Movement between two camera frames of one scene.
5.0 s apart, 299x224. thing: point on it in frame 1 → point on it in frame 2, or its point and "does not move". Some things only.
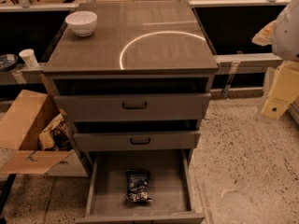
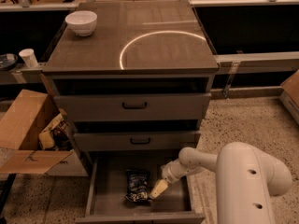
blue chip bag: x=137 y=186 does not move
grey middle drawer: x=137 y=142 does not move
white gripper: x=287 y=35 → x=169 y=174
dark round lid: x=7 y=61 does not move
